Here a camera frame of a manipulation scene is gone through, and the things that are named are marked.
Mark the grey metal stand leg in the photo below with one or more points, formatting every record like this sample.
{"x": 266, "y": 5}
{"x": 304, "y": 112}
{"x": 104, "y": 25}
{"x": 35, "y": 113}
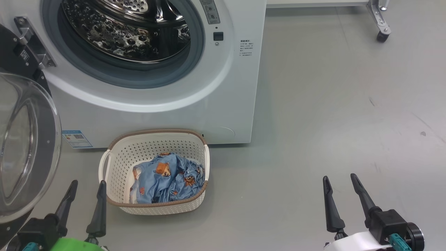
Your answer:
{"x": 378, "y": 17}

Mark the blue energy label sticker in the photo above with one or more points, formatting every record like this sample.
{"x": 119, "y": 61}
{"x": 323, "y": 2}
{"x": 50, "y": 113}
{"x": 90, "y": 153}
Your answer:
{"x": 77, "y": 139}

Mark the white board panel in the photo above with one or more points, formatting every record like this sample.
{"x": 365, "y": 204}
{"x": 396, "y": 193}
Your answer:
{"x": 313, "y": 2}

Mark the steel washing machine drum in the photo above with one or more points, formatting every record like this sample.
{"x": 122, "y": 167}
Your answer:
{"x": 115, "y": 35}

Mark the blue bear-print garment white trim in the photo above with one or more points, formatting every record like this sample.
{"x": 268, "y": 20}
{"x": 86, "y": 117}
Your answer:
{"x": 150, "y": 181}

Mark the black caster wheel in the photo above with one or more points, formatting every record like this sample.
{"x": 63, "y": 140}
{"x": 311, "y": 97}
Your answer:
{"x": 382, "y": 37}

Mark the white front-load washing machine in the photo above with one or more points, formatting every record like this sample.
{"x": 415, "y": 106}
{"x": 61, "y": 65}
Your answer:
{"x": 237, "y": 104}

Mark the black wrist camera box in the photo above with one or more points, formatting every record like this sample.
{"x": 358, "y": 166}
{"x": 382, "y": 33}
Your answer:
{"x": 390, "y": 223}
{"x": 38, "y": 232}

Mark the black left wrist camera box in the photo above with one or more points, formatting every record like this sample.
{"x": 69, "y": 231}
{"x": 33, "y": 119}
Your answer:
{"x": 38, "y": 232}

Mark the black round glass washer door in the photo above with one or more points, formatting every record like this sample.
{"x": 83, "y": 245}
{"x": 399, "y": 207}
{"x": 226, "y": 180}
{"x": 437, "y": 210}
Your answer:
{"x": 45, "y": 146}

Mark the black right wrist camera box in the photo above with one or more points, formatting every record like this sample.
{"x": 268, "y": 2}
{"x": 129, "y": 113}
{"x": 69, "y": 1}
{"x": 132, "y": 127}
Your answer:
{"x": 390, "y": 223}

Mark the white perforated basket brown rim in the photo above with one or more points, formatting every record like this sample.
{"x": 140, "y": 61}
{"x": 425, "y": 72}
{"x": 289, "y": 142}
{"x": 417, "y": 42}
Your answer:
{"x": 146, "y": 146}

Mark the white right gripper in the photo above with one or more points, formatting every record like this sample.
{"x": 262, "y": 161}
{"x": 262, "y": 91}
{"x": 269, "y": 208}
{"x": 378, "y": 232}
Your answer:
{"x": 352, "y": 242}

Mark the small printed text label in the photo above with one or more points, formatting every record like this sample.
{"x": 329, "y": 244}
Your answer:
{"x": 246, "y": 48}

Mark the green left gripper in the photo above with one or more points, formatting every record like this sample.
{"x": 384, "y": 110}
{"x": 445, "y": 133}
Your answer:
{"x": 76, "y": 245}

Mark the silver metal door hinge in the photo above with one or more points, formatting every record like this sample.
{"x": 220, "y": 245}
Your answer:
{"x": 35, "y": 48}

